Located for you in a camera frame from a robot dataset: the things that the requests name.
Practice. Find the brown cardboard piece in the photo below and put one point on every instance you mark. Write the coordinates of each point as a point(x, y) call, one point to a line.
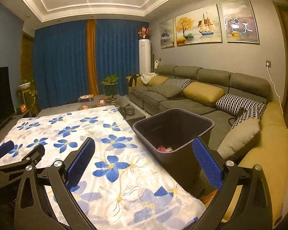
point(208, 194)

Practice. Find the houndstooth pillow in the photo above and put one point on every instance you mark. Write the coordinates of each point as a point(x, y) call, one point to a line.
point(250, 115)
point(240, 103)

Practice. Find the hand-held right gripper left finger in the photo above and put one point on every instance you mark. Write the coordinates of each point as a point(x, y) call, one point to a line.
point(80, 163)

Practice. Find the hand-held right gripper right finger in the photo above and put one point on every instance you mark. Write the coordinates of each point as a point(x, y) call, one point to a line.
point(206, 163)

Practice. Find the wooden door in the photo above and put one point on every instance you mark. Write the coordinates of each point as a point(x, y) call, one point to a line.
point(286, 52)

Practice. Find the flat printed box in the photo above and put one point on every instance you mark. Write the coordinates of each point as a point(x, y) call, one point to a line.
point(86, 97)

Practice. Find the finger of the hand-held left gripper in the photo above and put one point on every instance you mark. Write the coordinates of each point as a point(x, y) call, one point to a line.
point(33, 152)
point(4, 147)

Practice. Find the orange figurine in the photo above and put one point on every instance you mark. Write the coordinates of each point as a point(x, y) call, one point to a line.
point(84, 107)

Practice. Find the orange curtain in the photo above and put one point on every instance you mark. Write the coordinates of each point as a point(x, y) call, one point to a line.
point(91, 57)

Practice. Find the small black bag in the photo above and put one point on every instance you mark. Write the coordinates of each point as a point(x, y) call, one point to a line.
point(241, 112)

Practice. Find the diamond pattern pillow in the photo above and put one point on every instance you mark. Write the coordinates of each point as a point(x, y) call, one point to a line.
point(178, 82)

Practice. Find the white cloth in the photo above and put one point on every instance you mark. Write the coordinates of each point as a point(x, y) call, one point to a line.
point(147, 77)

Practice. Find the blue floral blanket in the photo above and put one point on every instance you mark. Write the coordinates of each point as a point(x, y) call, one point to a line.
point(98, 129)

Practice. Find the dark plastic bin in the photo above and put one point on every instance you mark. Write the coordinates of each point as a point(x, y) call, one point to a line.
point(158, 129)

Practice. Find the black garment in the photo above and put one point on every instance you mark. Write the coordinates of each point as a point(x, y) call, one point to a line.
point(134, 80)

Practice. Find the sailboat framed painting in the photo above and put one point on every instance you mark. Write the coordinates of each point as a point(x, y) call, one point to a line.
point(198, 26)

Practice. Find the dark grey pillow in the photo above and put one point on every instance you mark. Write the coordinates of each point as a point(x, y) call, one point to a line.
point(165, 91)

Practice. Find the light grey pillow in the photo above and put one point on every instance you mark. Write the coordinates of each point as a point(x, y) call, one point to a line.
point(240, 136)

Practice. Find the small orange lamp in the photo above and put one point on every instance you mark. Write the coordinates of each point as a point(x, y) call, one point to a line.
point(22, 107)

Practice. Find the white standing air conditioner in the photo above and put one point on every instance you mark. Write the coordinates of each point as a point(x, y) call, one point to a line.
point(144, 55)

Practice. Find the grey and yellow sofa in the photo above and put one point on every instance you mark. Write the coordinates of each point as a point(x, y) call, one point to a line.
point(182, 104)

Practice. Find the large yellow pillow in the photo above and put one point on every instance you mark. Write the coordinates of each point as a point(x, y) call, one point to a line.
point(204, 93)

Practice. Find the grey coffee table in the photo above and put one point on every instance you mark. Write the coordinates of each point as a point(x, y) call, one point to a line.
point(134, 117)

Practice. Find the dark television cabinet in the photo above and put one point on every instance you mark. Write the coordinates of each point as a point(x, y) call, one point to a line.
point(22, 115)

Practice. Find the pink figurine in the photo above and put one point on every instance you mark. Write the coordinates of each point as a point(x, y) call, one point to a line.
point(101, 103)

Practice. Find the wall socket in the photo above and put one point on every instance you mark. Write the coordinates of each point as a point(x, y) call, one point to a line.
point(268, 64)

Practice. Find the pink plastic bag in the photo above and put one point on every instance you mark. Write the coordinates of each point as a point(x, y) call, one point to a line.
point(161, 148)

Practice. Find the orange flower decoration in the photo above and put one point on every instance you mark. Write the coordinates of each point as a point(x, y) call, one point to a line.
point(144, 31)

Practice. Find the blue curtain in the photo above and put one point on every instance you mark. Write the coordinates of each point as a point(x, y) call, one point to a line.
point(117, 52)
point(60, 64)

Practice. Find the small framed painting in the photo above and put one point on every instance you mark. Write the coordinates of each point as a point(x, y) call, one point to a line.
point(167, 34)

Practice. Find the purple framed painting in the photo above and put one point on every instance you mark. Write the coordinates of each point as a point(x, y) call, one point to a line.
point(240, 21)

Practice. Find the trailing plant in white pot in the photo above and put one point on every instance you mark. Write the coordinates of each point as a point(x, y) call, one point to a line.
point(24, 85)

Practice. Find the potted plant on stand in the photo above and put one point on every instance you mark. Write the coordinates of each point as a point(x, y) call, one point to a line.
point(110, 88)

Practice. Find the small yellow pillow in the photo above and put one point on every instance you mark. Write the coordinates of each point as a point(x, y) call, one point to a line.
point(157, 80)

